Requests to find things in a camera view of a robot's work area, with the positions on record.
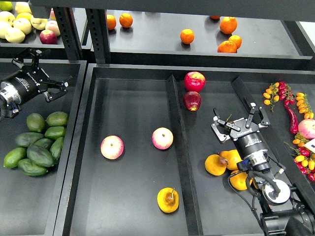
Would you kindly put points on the green lime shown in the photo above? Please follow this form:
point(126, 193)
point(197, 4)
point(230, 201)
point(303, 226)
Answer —
point(6, 6)

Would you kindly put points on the yellow apple far left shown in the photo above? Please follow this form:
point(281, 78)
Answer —
point(4, 26)

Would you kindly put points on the pale peach on shelf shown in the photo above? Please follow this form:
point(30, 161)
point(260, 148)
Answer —
point(53, 26)

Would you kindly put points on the orange tomato vine left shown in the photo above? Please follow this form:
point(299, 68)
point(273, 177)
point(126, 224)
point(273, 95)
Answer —
point(271, 95)

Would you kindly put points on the yellow apple middle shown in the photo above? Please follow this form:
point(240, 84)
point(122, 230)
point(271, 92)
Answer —
point(23, 24)

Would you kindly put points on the black tray divider right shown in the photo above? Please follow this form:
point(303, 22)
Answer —
point(275, 137)

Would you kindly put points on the dark red apple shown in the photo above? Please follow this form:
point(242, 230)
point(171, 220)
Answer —
point(192, 100)

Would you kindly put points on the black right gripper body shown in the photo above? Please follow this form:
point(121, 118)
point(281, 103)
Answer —
point(248, 140)

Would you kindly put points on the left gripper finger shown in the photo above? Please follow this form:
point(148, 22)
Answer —
point(61, 86)
point(34, 55)

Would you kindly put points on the orange tomato vine right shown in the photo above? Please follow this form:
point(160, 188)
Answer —
point(303, 105)

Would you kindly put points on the yellow lemon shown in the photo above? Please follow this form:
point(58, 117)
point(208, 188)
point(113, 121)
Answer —
point(24, 15)

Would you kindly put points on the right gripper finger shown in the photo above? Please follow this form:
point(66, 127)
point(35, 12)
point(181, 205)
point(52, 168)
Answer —
point(257, 114)
point(221, 128)

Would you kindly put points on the yellow pear upright middle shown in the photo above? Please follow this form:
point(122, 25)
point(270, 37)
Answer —
point(231, 158)

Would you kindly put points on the red chili pepper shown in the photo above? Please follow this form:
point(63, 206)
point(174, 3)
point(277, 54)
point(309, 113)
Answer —
point(293, 118)

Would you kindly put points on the dark avocado middle left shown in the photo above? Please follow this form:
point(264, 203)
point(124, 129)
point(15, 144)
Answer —
point(28, 138)

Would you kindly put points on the green avocado centre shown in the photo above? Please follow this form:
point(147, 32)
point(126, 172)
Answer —
point(44, 142)

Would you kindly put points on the pink apple centre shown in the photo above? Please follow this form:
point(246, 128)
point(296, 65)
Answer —
point(162, 138)

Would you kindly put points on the yellow pear lower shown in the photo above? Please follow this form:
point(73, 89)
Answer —
point(239, 181)

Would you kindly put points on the pink peach right edge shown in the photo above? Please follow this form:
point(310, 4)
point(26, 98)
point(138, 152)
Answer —
point(307, 128)

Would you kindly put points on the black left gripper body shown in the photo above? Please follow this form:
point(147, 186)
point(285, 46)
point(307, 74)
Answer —
point(21, 86)

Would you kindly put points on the yellow apple left top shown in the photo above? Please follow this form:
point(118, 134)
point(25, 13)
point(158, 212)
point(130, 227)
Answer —
point(8, 17)

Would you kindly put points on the red apple on shelf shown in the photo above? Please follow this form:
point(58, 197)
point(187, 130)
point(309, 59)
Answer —
point(48, 37)

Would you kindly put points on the green avocado right lower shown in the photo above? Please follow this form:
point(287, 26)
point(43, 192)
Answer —
point(56, 149)

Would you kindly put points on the yellow apple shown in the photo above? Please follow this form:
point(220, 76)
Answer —
point(23, 24)
point(4, 26)
point(8, 17)
point(38, 23)
point(14, 35)

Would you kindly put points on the yellow apple front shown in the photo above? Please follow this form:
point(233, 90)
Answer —
point(14, 35)

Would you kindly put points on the mixed cherry tomatoes lower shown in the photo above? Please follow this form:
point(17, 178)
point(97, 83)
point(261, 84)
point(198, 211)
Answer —
point(302, 156)

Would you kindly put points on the black tray divider left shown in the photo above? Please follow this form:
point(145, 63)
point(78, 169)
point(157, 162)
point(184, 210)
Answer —
point(189, 196)

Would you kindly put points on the green avocado top left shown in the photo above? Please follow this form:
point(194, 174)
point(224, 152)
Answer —
point(36, 123)

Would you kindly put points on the black shelf post left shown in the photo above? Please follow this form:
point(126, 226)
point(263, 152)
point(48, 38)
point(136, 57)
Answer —
point(67, 26)

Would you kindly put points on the red cherry tomato bunch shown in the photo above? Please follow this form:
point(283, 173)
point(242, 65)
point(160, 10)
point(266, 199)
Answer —
point(285, 93)

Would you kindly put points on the dark green avocado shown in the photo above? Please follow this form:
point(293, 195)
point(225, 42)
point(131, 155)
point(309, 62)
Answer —
point(40, 156)

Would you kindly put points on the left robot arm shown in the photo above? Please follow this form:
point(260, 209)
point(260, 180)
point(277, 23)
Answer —
point(13, 110)

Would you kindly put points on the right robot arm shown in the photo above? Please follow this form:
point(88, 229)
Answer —
point(277, 211)

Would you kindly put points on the green avocado top right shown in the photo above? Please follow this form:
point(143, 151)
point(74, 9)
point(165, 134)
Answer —
point(57, 119)

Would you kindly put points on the pale apple top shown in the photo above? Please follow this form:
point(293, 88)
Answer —
point(22, 7)

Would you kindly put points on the bright red apple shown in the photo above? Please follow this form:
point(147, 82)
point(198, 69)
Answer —
point(194, 81)

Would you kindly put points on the black tray divider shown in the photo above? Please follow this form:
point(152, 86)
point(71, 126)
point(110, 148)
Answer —
point(189, 196)
point(275, 137)

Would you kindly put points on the yellow pear with stem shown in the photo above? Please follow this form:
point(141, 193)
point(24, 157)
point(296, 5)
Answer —
point(168, 200)

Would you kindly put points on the yellow pear far left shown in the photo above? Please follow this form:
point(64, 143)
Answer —
point(215, 165)

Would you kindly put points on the yellow apple right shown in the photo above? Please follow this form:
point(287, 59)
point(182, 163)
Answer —
point(38, 23)

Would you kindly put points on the orange tomato vine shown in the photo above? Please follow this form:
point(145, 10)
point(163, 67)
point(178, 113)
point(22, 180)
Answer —
point(303, 105)
point(271, 95)

